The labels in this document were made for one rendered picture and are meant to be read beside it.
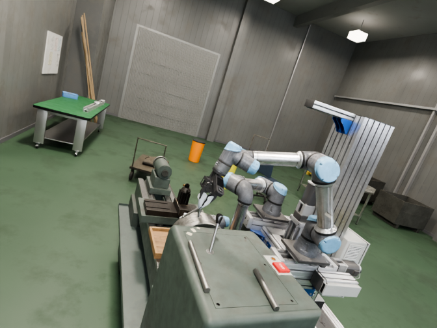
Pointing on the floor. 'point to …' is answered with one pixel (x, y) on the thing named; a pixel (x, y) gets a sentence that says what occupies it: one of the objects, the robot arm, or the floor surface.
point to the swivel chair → (266, 178)
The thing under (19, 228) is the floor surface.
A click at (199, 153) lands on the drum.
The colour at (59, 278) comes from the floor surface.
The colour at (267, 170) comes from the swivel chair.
